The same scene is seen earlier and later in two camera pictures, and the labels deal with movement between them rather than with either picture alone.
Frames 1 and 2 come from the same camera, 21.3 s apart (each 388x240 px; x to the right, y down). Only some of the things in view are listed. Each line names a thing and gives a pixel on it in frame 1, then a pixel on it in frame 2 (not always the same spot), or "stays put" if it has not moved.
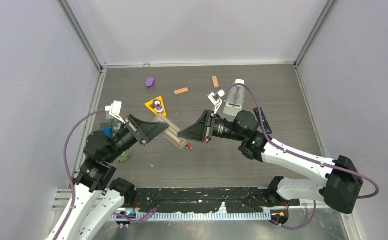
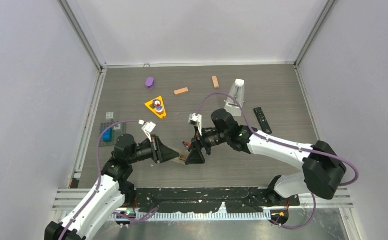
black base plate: (203, 200) stays put
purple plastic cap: (150, 83) stays put
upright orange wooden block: (215, 82) stays put
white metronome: (235, 99) stays put
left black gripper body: (132, 128) → (154, 148)
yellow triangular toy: (153, 109) stays put
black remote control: (266, 125) stays put
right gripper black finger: (196, 131) → (195, 157)
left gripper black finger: (147, 130) → (165, 153)
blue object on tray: (113, 124) stays put
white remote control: (171, 133) → (184, 153)
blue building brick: (108, 131) stays put
